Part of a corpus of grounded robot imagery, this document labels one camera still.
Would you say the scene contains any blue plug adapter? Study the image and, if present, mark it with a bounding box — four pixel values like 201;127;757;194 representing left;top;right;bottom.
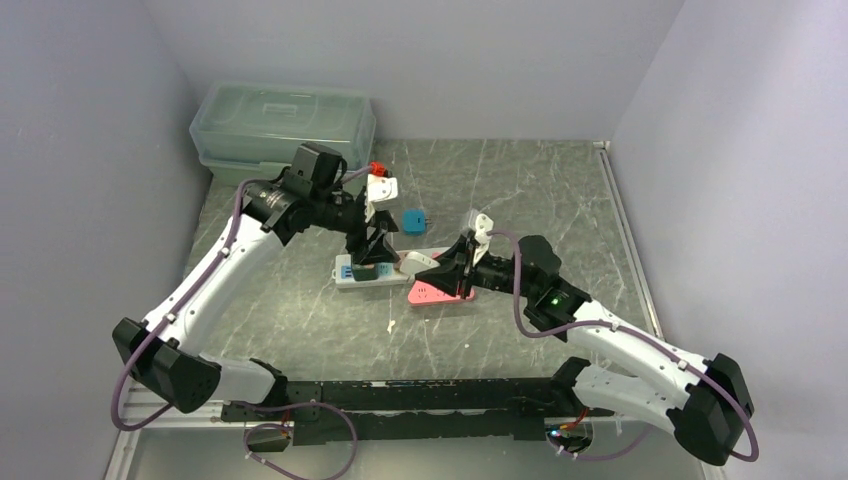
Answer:
402;209;429;236

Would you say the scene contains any white multicolour power strip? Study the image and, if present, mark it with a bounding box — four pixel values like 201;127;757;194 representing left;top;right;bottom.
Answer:
330;254;414;289

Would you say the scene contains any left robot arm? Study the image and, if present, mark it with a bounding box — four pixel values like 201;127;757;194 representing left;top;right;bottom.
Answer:
111;142;400;430

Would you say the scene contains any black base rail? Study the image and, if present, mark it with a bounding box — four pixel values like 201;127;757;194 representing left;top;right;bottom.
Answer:
221;377;583;446

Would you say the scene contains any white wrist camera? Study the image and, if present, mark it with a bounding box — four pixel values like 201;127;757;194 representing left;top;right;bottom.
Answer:
365;162;400;213
461;209;494;262

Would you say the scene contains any pink triangular power strip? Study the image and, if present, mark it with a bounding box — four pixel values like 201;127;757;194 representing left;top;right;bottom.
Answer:
407;281;476;307

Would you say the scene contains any green plastic storage box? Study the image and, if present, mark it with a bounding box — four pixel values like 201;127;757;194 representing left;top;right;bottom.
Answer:
189;81;377;186

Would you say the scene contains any aluminium frame rail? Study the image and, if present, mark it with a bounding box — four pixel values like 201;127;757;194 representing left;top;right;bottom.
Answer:
112;142;754;466

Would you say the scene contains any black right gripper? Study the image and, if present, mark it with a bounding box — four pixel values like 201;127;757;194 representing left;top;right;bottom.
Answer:
416;235;537;299

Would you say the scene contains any dark green cube socket adapter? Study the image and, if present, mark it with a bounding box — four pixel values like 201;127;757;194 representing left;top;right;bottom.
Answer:
351;264;380;282

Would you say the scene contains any white plug adapter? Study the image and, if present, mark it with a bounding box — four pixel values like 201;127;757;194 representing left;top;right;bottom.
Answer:
399;251;440;277

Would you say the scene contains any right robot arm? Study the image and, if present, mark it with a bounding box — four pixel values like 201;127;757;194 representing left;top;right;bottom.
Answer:
401;235;760;466

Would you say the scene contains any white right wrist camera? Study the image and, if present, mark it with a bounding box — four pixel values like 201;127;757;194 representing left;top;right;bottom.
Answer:
461;209;494;262

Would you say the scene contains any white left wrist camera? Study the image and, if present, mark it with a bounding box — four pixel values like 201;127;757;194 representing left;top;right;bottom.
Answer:
365;162;400;213

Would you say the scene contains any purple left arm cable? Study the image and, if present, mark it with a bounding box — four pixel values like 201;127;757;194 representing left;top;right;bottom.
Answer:
109;165;362;480

